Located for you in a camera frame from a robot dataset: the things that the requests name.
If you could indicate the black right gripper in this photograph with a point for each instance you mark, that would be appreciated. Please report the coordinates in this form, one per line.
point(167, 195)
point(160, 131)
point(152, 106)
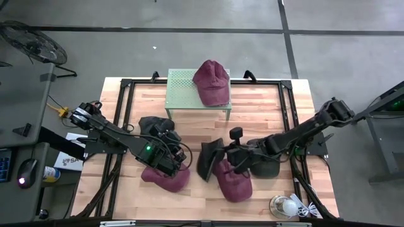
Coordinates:
point(240, 157)

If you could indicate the black computer mouse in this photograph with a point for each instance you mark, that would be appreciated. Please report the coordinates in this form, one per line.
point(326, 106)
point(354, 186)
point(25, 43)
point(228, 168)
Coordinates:
point(26, 170)

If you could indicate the yellow power plug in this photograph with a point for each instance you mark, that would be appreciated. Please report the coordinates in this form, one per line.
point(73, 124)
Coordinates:
point(63, 111)

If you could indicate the white and yellow can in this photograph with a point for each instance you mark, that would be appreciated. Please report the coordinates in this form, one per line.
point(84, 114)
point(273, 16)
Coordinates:
point(50, 174)

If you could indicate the grey desk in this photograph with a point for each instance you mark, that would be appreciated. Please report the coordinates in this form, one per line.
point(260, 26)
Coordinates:
point(19, 94)
point(12, 201)

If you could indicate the black angled bar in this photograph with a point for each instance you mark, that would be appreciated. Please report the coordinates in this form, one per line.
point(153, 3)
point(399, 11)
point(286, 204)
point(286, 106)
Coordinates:
point(57, 142)

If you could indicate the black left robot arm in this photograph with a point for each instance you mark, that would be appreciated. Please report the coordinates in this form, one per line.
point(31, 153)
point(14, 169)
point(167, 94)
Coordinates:
point(120, 138)

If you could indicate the black desk bracket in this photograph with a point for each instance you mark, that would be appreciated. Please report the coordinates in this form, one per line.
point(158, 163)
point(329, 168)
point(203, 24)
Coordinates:
point(22, 129)

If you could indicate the black floor fan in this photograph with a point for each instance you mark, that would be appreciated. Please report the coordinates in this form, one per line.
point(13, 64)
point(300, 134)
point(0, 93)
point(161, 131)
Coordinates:
point(34, 44)

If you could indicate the white light bulb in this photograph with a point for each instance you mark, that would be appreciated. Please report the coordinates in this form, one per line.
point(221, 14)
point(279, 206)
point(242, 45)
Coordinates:
point(289, 207)

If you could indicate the silver frame bracket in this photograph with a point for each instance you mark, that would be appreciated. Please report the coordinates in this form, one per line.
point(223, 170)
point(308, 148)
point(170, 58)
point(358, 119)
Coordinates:
point(293, 224)
point(117, 223)

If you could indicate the black backlit keyboard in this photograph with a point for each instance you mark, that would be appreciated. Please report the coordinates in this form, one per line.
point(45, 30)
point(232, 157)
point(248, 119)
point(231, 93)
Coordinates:
point(4, 165)

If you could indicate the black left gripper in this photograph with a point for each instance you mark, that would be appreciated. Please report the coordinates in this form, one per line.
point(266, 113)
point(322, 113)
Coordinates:
point(165, 162)

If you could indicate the green perforated metal shelf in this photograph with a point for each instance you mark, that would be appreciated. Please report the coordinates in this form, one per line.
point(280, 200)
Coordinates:
point(181, 91)

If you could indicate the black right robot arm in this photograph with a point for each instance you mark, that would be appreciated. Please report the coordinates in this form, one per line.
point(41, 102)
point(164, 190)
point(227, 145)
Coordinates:
point(300, 129)

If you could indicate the maroon baseball cap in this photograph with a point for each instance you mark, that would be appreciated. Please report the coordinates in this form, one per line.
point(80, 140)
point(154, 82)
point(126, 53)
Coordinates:
point(211, 85)
point(170, 184)
point(235, 189)

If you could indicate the dark grey metal stand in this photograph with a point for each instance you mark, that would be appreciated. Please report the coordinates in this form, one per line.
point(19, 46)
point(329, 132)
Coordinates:
point(382, 138)

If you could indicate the black aluminium table frame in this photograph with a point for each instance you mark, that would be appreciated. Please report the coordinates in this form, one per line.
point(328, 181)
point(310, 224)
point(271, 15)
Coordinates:
point(142, 82)

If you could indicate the white printed cardboard box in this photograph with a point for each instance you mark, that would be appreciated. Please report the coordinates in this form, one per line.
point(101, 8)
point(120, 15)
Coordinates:
point(67, 162)

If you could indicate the black round knob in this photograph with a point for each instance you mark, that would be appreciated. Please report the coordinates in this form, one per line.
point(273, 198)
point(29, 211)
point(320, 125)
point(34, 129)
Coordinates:
point(43, 214)

